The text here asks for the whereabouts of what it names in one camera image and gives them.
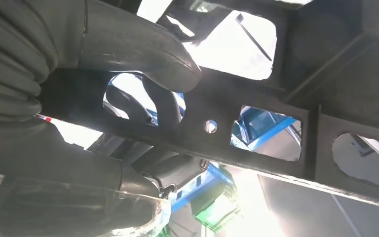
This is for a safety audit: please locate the green ribbed plastic crate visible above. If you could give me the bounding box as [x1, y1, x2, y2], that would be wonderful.
[192, 183, 242, 234]

